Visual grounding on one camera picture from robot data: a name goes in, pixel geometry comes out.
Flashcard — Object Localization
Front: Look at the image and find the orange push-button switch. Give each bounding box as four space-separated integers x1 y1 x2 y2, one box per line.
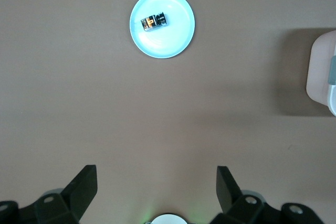
140 12 169 33

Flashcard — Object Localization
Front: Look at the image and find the white lidded storage box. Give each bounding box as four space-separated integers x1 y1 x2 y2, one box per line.
306 30 336 117

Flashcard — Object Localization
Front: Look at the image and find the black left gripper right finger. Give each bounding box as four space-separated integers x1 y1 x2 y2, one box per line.
209 166 329 224

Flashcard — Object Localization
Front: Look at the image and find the light blue round plate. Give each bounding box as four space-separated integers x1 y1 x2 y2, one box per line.
129 0 196 59

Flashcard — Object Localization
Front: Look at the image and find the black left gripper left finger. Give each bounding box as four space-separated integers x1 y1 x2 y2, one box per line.
0 165 98 224

